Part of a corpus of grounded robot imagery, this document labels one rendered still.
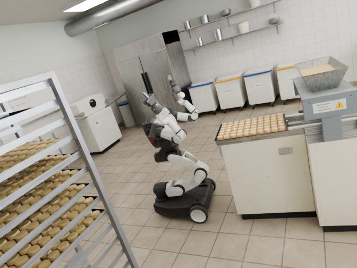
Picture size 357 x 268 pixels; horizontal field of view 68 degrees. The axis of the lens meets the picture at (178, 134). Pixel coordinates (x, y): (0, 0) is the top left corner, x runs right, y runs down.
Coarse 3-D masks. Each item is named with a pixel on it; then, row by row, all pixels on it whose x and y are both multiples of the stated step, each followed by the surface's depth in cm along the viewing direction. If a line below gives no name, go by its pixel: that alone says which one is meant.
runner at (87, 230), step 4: (104, 212) 143; (100, 216) 140; (104, 216) 143; (96, 220) 138; (100, 220) 140; (92, 224) 135; (96, 224) 137; (88, 228) 133; (92, 228) 135; (84, 232) 131; (88, 232) 133; (80, 236) 128; (84, 236) 130; (76, 240) 126; (80, 240) 128; (72, 244) 124; (76, 244) 126; (68, 248) 122; (72, 248) 124; (64, 252) 120; (68, 252) 122; (60, 256) 118; (64, 256) 120; (56, 260) 116; (60, 260) 118; (52, 264) 114; (56, 264) 116
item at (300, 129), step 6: (342, 120) 200; (300, 126) 212; (306, 126) 209; (276, 132) 218; (282, 132) 217; (288, 132) 215; (294, 132) 214; (300, 132) 213; (240, 138) 229; (246, 138) 227; (252, 138) 226; (258, 138) 224; (264, 138) 223; (222, 144) 236
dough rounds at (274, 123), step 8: (248, 120) 251; (256, 120) 245; (264, 120) 245; (272, 120) 234; (280, 120) 230; (224, 128) 250; (232, 128) 249; (240, 128) 238; (248, 128) 235; (256, 128) 233; (264, 128) 226; (272, 128) 218; (280, 128) 214; (224, 136) 231; (232, 136) 228; (240, 136) 226
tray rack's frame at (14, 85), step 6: (48, 72) 118; (24, 78) 109; (30, 78) 111; (36, 78) 113; (42, 78) 116; (48, 78) 118; (6, 84) 102; (12, 84) 104; (18, 84) 106; (24, 84) 108; (30, 84) 111; (0, 90) 100; (6, 90) 102
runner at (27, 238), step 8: (80, 192) 131; (72, 200) 126; (64, 208) 122; (56, 216) 118; (40, 224) 112; (48, 224) 115; (32, 232) 108; (24, 240) 105; (16, 248) 103; (8, 256) 100; (0, 264) 97
